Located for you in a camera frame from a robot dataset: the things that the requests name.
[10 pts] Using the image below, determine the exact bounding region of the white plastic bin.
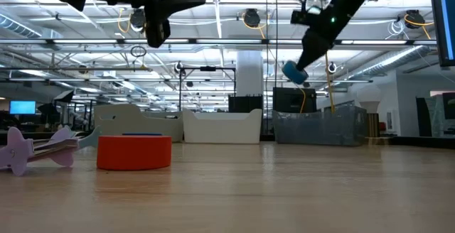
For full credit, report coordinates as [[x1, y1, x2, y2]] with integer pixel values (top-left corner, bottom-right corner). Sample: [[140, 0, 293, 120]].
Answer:
[[182, 108, 263, 145]]

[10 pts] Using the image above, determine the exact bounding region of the black cabinet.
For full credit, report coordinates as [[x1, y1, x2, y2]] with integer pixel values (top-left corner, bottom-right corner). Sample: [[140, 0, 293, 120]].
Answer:
[[228, 95, 264, 115], [272, 87, 318, 114]]

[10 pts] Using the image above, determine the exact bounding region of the white pillar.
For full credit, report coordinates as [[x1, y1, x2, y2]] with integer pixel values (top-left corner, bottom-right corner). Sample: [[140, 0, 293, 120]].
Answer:
[[236, 50, 264, 97]]

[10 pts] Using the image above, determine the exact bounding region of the blue lit background monitor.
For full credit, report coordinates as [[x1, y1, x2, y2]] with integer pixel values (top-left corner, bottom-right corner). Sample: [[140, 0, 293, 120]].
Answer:
[[9, 100, 37, 115]]

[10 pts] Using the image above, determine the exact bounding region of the black hanging ring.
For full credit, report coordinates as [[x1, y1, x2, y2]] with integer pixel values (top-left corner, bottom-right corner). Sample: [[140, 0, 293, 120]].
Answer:
[[130, 45, 147, 58]]

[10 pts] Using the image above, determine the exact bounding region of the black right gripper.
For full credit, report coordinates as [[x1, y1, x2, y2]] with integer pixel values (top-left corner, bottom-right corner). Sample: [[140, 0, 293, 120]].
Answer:
[[290, 0, 356, 72]]

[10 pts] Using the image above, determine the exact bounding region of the black background rig frame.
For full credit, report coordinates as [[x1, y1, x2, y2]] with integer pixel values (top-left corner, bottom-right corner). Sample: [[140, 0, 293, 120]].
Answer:
[[178, 66, 237, 110]]

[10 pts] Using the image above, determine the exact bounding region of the lilac staple remover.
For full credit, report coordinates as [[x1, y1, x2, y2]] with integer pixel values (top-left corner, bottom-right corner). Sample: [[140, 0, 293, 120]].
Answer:
[[0, 126, 80, 177]]

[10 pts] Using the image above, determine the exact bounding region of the grey-blue staple remover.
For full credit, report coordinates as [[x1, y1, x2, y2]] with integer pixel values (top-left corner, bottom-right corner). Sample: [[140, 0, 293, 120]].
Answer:
[[76, 125, 103, 149]]

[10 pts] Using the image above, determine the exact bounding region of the white bulb lamp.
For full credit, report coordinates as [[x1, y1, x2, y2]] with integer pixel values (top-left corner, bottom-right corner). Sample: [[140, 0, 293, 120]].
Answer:
[[356, 84, 391, 146]]

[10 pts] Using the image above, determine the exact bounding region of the computer monitor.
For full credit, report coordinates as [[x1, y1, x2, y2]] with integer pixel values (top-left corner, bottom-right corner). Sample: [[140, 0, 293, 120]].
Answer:
[[429, 0, 455, 67]]

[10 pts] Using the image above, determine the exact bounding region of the red tape roll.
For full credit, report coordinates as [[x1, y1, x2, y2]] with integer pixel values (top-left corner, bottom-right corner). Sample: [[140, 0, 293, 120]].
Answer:
[[96, 135, 173, 171]]

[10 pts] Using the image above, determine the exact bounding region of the brown translucent plastic bin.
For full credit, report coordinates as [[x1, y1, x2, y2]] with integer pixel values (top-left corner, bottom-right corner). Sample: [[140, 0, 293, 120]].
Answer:
[[272, 104, 368, 146]]

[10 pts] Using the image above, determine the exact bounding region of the yellow hanging cable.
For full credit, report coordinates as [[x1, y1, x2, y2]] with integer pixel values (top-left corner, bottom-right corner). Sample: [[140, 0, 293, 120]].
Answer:
[[323, 52, 337, 115]]

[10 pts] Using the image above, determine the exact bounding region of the grey plastic bin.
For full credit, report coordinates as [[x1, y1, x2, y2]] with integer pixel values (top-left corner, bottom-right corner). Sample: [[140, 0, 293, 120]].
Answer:
[[93, 104, 184, 143]]

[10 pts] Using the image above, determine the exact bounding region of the light blue tape roll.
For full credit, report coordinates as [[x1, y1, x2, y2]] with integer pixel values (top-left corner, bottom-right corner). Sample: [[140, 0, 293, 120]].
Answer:
[[282, 60, 310, 85]]

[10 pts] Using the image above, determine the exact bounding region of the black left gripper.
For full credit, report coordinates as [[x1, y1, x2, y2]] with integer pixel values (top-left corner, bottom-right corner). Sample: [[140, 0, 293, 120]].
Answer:
[[106, 0, 207, 48]]

